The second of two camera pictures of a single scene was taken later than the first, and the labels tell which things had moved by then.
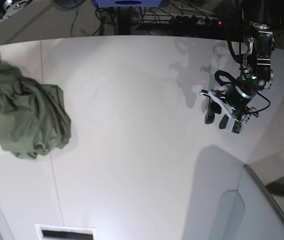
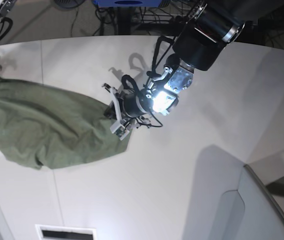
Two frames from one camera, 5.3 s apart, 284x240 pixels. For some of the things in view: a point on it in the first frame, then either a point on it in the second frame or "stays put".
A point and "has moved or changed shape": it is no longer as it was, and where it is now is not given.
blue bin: (128, 3) stays put
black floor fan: (69, 3) stays put
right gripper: (238, 96) → (132, 105)
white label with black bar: (55, 232) stays put
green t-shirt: (24, 117) has moved or changed shape
